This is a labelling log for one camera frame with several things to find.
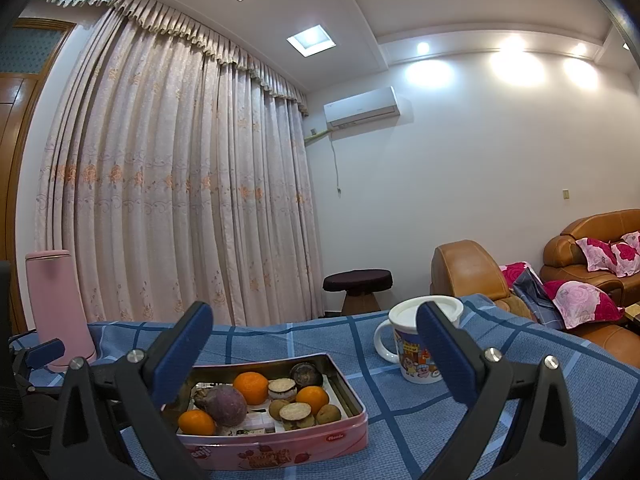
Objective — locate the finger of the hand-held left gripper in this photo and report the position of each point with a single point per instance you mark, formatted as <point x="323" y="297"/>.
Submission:
<point x="42" y="355"/>

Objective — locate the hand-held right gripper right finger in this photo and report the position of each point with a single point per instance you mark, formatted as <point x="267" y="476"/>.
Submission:
<point x="445" y="355"/>

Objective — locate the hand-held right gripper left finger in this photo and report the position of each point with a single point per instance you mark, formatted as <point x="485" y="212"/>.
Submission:
<point x="182" y="355"/>

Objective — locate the purple sweet potato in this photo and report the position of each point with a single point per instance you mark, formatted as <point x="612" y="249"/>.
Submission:
<point x="227" y="405"/>

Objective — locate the orange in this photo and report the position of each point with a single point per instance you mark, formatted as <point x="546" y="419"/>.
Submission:
<point x="251" y="387"/>
<point x="196" y="421"/>
<point x="312" y="399"/>

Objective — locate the pink metal tin box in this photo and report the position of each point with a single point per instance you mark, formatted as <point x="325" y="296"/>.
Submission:
<point x="280" y="452"/>

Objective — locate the white lidded cartoon mug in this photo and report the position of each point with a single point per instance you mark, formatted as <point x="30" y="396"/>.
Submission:
<point x="405" y="355"/>

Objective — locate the pink cylindrical kettle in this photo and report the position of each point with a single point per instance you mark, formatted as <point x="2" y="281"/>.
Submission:
<point x="55" y="300"/>

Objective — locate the blue plaid tablecloth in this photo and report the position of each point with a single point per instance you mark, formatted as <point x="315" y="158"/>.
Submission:
<point x="400" y="410"/>

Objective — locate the brown leather armchair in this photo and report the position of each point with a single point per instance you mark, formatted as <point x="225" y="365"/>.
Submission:
<point x="465" y="270"/>

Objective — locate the dark plaid fabric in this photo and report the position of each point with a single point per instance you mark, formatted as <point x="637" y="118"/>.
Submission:
<point x="535" y="290"/>

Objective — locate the pink floral pillow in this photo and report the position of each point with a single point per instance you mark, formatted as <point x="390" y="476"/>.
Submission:
<point x="627" y="255"/>
<point x="517" y="270"/>
<point x="580" y="300"/>
<point x="597" y="252"/>

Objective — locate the dark cushioned wooden stool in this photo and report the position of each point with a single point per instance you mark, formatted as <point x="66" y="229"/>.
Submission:
<point x="357" y="280"/>

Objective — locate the brown leather sofa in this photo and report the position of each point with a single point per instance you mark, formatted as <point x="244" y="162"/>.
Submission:
<point x="565" y="250"/>

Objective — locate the pink floral curtain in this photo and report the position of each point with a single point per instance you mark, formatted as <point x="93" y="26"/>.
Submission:
<point x="175" y="185"/>

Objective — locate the wooden side table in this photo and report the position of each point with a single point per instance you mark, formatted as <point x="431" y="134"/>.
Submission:
<point x="634" y="312"/>

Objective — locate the wooden door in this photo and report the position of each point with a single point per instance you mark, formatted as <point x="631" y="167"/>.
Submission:
<point x="15" y="110"/>

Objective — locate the air conditioner pipe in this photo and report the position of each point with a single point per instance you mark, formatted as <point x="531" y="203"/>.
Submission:
<point x="315" y="136"/>

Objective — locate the white air conditioner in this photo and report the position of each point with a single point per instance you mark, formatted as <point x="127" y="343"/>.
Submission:
<point x="360" y="107"/>

